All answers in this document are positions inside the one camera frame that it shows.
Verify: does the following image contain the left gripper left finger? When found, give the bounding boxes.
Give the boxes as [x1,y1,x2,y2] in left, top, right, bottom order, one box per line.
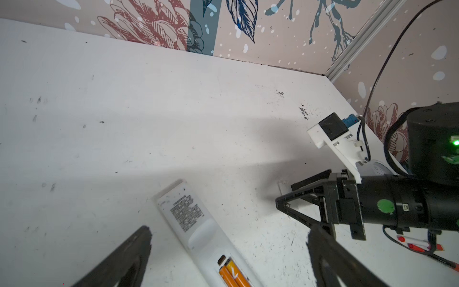
[74,226,152,287]

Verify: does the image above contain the small white alarm clock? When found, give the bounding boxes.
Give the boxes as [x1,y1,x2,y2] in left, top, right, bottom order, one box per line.
[357,160,394,177]

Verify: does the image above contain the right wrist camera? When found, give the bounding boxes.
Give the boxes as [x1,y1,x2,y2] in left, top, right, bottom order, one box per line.
[307,113,367,184]

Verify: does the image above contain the red black pen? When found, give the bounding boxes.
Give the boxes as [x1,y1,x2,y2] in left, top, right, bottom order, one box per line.
[397,235,431,252]
[427,254,459,272]

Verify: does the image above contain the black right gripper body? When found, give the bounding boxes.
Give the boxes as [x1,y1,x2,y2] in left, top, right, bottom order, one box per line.
[335,172,459,240]

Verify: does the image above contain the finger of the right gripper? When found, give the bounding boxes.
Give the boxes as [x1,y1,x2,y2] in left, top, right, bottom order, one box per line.
[290,169,332,190]
[276,179,336,237]

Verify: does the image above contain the orange AAA battery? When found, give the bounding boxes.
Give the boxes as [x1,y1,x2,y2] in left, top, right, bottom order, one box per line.
[225,259,251,287]
[219,265,239,287]

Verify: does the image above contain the white remote control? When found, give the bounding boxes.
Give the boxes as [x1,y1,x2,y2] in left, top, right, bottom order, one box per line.
[155,179,262,287]

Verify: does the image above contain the aluminium frame rail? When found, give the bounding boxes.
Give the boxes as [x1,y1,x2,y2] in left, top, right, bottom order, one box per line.
[325,0,406,83]

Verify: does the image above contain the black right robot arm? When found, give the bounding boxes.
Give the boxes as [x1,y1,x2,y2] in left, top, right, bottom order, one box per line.
[276,103,459,240]

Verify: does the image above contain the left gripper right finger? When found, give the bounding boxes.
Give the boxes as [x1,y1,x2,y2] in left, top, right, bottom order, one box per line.
[307,226,387,287]

